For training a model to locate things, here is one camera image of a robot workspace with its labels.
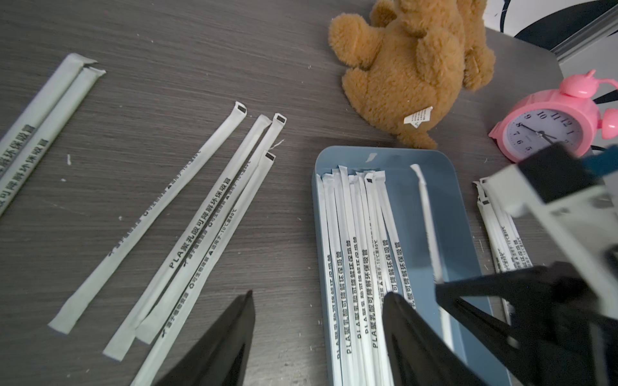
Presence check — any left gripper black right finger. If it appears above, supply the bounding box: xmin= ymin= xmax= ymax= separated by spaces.
xmin=382 ymin=292 xmax=484 ymax=386

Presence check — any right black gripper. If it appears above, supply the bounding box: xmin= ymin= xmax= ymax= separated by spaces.
xmin=435 ymin=262 xmax=618 ymax=386

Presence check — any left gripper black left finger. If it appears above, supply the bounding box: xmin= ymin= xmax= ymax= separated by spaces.
xmin=157 ymin=290 xmax=256 ymax=386

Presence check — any pile straw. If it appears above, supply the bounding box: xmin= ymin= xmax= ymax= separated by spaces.
xmin=410 ymin=164 xmax=455 ymax=352
xmin=48 ymin=101 xmax=247 ymax=335

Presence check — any blue plastic storage tray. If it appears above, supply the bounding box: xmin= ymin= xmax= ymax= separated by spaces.
xmin=311 ymin=145 xmax=513 ymax=386

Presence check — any pink alarm clock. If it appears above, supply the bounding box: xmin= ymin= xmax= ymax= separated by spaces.
xmin=489 ymin=70 xmax=617 ymax=162

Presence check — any brown teddy bear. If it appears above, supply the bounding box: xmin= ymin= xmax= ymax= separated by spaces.
xmin=328 ymin=0 xmax=496 ymax=150

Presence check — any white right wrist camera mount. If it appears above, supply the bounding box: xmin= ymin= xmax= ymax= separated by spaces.
xmin=485 ymin=144 xmax=617 ymax=318

